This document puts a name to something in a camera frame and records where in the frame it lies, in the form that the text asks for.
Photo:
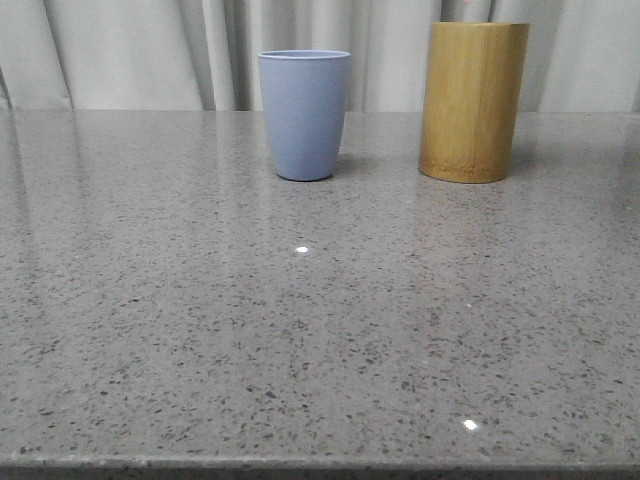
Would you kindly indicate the grey-white curtain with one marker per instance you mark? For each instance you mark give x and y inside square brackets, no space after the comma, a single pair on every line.
[582,56]

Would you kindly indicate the blue plastic cup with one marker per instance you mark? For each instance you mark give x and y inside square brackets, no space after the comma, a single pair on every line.
[304,94]

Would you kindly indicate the bamboo cylindrical holder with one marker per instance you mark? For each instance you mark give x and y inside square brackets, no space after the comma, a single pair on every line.
[471,102]

